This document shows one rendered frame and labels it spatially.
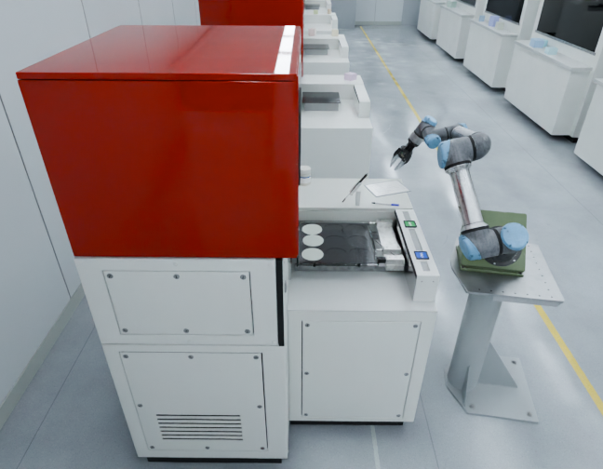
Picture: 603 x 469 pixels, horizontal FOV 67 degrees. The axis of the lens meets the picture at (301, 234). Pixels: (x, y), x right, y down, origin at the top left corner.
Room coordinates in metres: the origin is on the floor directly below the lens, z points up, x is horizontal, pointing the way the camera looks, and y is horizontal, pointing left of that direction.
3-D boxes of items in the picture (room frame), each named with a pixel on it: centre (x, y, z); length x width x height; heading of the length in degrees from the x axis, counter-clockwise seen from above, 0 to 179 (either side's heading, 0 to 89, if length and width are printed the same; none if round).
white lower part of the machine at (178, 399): (1.64, 0.41, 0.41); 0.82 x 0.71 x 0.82; 0
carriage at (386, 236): (1.84, -0.42, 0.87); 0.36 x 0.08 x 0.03; 0
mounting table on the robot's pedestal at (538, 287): (1.75, -0.94, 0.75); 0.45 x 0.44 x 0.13; 81
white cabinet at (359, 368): (1.91, -0.26, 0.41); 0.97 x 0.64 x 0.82; 0
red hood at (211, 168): (1.64, 0.38, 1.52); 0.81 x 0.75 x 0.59; 0
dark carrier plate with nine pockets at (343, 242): (1.83, -0.16, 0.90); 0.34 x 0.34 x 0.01; 0
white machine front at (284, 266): (1.64, 0.07, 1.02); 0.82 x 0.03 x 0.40; 0
